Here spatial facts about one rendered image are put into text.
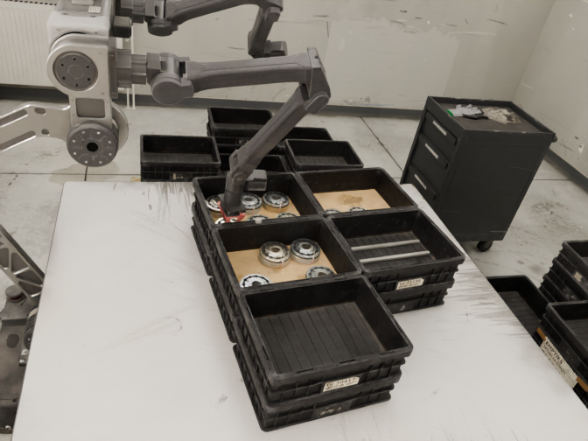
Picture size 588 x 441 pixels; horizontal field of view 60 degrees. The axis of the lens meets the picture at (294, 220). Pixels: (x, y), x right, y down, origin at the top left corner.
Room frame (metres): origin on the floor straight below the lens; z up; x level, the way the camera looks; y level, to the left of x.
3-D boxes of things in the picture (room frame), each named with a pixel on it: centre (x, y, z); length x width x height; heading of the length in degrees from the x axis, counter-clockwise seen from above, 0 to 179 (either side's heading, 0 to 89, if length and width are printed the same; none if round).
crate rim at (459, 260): (1.43, -0.35, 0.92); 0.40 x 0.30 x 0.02; 118
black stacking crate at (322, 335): (0.98, -0.13, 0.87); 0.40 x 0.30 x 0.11; 118
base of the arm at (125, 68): (1.14, 0.45, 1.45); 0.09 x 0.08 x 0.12; 20
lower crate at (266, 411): (0.98, -0.13, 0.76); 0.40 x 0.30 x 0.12; 118
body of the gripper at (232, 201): (1.40, 0.21, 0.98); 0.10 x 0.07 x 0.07; 33
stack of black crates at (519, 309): (1.90, -1.16, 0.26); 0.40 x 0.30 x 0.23; 20
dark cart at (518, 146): (2.90, -1.00, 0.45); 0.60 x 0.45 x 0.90; 110
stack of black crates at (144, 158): (2.34, 0.66, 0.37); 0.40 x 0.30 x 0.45; 110
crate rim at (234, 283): (1.24, 0.01, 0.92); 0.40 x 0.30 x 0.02; 118
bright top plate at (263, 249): (1.31, 0.04, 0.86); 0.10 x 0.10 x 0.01
